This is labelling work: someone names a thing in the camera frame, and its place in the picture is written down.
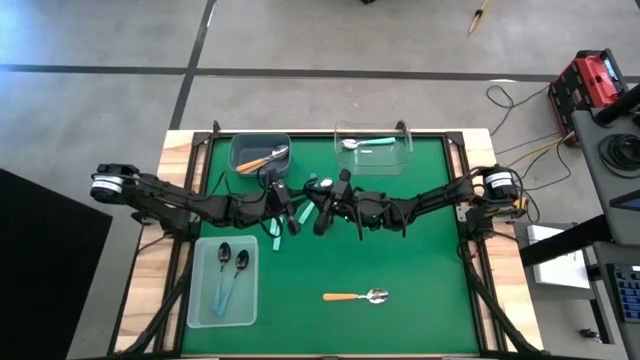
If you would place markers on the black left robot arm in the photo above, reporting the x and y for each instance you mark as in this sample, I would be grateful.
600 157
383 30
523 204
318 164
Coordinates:
165 197

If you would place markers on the wooden stick with black tip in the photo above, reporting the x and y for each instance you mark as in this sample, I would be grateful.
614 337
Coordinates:
477 20

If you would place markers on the black table frame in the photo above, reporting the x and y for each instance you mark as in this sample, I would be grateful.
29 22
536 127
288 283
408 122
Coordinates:
310 133

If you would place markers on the dark tablet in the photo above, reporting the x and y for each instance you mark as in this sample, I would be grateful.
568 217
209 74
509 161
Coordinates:
631 202

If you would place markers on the yellow and black plug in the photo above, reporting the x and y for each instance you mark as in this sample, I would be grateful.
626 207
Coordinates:
519 204

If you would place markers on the keypad with blue keys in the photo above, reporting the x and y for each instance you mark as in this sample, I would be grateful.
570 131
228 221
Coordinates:
629 295

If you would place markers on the green table mat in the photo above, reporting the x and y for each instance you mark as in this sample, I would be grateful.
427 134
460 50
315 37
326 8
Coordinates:
300 325

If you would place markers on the black diagonal frame strut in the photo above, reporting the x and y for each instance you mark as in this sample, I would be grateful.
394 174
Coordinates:
154 320
505 320

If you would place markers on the gray cart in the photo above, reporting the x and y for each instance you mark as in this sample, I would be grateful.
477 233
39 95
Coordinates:
587 160

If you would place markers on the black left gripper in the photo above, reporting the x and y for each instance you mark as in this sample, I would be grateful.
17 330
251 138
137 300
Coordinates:
277 200

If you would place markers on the gray-blue plastic bin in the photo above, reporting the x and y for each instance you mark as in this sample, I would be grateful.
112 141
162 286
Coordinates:
245 147

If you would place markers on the white box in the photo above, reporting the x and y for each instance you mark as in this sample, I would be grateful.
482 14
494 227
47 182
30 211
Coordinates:
555 275

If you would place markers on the frosted white plastic bin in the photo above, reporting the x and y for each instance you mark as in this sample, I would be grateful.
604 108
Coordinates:
245 300

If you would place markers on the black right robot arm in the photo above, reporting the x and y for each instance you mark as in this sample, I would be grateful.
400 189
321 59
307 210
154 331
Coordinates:
440 195

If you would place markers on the red and black tool case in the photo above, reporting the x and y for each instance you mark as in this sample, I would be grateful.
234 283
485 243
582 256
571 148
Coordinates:
590 80

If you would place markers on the black floor mat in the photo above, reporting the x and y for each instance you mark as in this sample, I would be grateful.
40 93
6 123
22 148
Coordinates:
45 280

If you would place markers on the clear plastic bin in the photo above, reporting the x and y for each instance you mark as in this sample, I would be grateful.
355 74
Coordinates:
370 165

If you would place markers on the small black connector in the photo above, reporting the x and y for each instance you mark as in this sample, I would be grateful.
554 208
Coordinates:
590 334

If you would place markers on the black tube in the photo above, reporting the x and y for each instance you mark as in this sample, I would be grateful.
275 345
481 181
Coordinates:
617 107

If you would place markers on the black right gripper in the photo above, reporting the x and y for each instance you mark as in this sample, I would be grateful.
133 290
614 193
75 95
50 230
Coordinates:
360 207

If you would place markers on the black bar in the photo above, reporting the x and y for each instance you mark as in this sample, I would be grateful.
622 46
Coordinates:
565 245

